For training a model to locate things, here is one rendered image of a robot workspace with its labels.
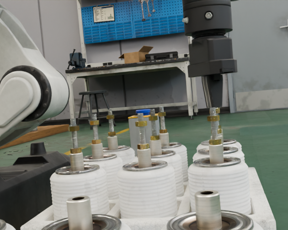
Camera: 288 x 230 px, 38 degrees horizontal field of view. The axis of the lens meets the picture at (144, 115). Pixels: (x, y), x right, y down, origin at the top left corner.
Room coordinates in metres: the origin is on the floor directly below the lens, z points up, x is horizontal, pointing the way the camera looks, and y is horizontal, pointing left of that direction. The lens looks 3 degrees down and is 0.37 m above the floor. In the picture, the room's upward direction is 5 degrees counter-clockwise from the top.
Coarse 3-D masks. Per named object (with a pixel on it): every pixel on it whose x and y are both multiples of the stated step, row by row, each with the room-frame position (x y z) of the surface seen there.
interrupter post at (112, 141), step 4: (116, 136) 0.93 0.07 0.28; (108, 140) 0.93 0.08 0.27; (112, 140) 0.93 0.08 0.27; (116, 140) 0.93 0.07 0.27; (108, 144) 0.93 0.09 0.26; (112, 144) 0.93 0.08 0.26; (116, 144) 0.93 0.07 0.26; (108, 148) 0.93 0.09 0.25; (112, 148) 0.93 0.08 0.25; (116, 148) 0.93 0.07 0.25
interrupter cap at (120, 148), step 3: (105, 147) 0.96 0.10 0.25; (120, 147) 0.95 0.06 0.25; (123, 147) 0.94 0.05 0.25; (126, 147) 0.93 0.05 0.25; (129, 147) 0.93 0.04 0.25; (105, 150) 0.91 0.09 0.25; (108, 150) 0.90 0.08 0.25; (111, 150) 0.90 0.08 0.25; (114, 150) 0.90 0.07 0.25; (117, 150) 0.90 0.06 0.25; (120, 150) 0.90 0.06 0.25; (123, 150) 0.91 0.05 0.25
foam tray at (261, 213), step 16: (256, 176) 0.85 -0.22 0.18; (256, 192) 0.73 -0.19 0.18; (48, 208) 0.74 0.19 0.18; (112, 208) 0.70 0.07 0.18; (256, 208) 0.63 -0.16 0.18; (32, 224) 0.65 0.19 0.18; (128, 224) 0.61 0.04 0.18; (144, 224) 0.61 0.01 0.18; (160, 224) 0.60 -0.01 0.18; (272, 224) 0.57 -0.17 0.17
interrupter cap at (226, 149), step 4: (204, 148) 0.80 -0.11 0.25; (208, 148) 0.81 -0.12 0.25; (224, 148) 0.79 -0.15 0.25; (228, 148) 0.79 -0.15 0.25; (232, 148) 0.78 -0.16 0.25; (236, 148) 0.77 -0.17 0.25; (200, 152) 0.76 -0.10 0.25; (204, 152) 0.75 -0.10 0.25; (208, 152) 0.75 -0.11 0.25; (224, 152) 0.74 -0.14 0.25; (228, 152) 0.74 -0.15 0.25; (232, 152) 0.74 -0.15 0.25
